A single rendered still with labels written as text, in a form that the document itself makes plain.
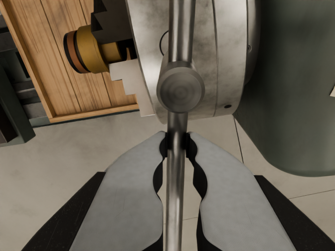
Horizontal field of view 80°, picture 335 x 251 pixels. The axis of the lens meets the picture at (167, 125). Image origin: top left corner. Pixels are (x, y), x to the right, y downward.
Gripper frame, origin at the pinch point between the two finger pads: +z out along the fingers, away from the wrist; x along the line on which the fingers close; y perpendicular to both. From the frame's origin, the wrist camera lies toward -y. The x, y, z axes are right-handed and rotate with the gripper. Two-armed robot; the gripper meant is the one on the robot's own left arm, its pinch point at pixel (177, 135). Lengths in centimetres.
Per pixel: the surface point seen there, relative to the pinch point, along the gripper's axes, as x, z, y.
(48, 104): -38, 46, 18
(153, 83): -2.6, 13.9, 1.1
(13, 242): -172, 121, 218
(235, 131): 52, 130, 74
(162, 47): -1.4, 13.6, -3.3
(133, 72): -7.2, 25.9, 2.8
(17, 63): -48, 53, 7
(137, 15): -4.1, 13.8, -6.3
